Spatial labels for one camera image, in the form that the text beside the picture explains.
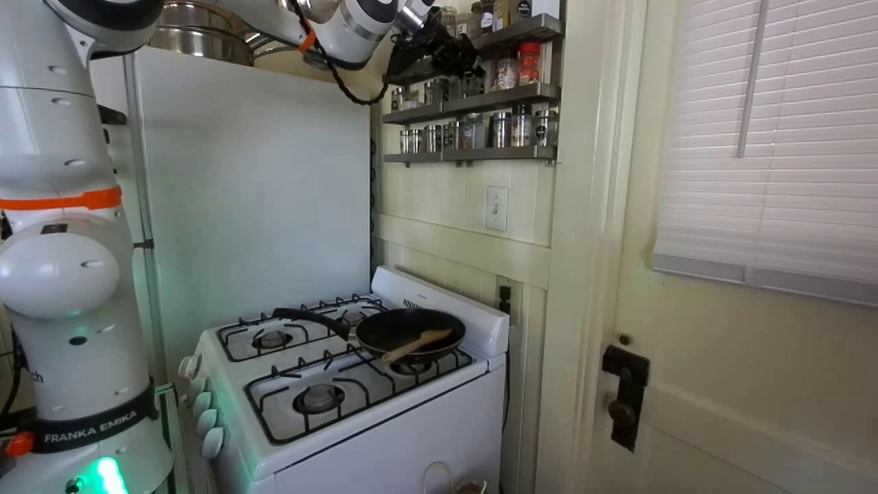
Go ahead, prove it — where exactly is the white gas stove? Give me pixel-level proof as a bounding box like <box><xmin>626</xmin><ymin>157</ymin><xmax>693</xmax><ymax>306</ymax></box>
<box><xmin>174</xmin><ymin>262</ymin><xmax>512</xmax><ymax>494</ymax></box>

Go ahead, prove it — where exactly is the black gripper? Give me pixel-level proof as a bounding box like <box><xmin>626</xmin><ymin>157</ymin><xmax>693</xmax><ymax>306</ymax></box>
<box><xmin>386</xmin><ymin>18</ymin><xmax>484</xmax><ymax>87</ymax></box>

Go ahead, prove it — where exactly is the white refrigerator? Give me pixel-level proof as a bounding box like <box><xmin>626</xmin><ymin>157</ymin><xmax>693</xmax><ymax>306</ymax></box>
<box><xmin>89</xmin><ymin>46</ymin><xmax>376</xmax><ymax>368</ymax></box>

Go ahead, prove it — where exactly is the onion powder jar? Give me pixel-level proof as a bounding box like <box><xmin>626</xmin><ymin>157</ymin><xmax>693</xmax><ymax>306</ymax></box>
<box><xmin>532</xmin><ymin>102</ymin><xmax>557</xmax><ymax>147</ymax></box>

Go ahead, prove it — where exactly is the grey vertical pole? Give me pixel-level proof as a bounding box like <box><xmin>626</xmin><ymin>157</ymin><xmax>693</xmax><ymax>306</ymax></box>
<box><xmin>121</xmin><ymin>51</ymin><xmax>174</xmax><ymax>386</ymax></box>

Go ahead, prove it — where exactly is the black door lock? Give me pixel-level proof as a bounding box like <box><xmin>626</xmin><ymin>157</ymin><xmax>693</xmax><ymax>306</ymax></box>
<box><xmin>598</xmin><ymin>341</ymin><xmax>653</xmax><ymax>453</ymax></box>

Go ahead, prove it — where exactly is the black frying pan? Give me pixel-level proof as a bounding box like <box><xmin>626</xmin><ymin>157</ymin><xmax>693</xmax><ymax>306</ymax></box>
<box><xmin>272</xmin><ymin>304</ymin><xmax>468</xmax><ymax>361</ymax></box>

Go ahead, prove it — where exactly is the large steel pot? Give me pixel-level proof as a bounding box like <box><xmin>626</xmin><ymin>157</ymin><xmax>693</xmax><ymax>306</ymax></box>
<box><xmin>147</xmin><ymin>0</ymin><xmax>259</xmax><ymax>69</ymax></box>

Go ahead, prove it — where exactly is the black burner grate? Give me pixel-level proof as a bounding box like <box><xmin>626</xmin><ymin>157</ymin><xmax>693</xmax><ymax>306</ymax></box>
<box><xmin>213</xmin><ymin>312</ymin><xmax>340</xmax><ymax>365</ymax></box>
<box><xmin>242</xmin><ymin>358</ymin><xmax>395</xmax><ymax>448</ymax></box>
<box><xmin>310</xmin><ymin>290</ymin><xmax>386</xmax><ymax>323</ymax></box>
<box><xmin>364</xmin><ymin>342</ymin><xmax>476</xmax><ymax>396</ymax></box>

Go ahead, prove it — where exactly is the white blind wand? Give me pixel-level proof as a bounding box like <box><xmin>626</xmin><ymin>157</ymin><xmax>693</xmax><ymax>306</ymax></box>
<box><xmin>734</xmin><ymin>0</ymin><xmax>774</xmax><ymax>159</ymax></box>

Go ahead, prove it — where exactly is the white window blind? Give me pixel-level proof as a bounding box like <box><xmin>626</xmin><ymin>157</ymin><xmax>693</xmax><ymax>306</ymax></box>
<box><xmin>650</xmin><ymin>0</ymin><xmax>878</xmax><ymax>310</ymax></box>

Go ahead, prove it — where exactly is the round gas burner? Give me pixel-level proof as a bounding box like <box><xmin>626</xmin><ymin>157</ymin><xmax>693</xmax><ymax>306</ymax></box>
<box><xmin>248</xmin><ymin>326</ymin><xmax>295</xmax><ymax>353</ymax></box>
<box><xmin>294</xmin><ymin>380</ymin><xmax>349</xmax><ymax>417</ymax></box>
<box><xmin>391</xmin><ymin>353</ymin><xmax>435</xmax><ymax>379</ymax></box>

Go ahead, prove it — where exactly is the small black lid jar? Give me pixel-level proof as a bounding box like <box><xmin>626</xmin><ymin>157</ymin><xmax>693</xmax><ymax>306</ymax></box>
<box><xmin>475</xmin><ymin>0</ymin><xmax>501</xmax><ymax>35</ymax></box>

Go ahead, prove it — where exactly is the steel wall spice rack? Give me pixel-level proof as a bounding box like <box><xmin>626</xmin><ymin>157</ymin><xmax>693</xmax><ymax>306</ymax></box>
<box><xmin>377</xmin><ymin>11</ymin><xmax>565</xmax><ymax>170</ymax></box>

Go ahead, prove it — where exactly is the steel cap herb jar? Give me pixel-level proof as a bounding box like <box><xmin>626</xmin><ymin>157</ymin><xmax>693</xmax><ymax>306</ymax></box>
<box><xmin>508</xmin><ymin>103</ymin><xmax>537</xmax><ymax>150</ymax></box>

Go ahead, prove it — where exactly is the slim red spice bottle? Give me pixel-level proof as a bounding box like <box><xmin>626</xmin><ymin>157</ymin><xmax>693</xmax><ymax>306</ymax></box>
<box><xmin>516</xmin><ymin>37</ymin><xmax>543</xmax><ymax>87</ymax></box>

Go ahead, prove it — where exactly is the white panel door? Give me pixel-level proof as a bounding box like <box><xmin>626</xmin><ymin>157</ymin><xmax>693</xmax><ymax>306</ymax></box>
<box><xmin>585</xmin><ymin>0</ymin><xmax>878</xmax><ymax>494</ymax></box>

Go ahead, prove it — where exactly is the wooden spatula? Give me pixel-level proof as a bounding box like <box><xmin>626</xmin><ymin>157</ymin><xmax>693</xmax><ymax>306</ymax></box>
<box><xmin>377</xmin><ymin>326</ymin><xmax>457</xmax><ymax>368</ymax></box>

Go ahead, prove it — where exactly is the white wall outlet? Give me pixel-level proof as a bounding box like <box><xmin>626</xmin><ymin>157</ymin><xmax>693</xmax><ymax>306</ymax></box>
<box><xmin>482</xmin><ymin>183</ymin><xmax>512</xmax><ymax>232</ymax></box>

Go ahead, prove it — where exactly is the garlic powder jar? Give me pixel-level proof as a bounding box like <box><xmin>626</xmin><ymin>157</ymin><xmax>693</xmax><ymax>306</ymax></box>
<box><xmin>494</xmin><ymin>54</ymin><xmax>521</xmax><ymax>90</ymax></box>

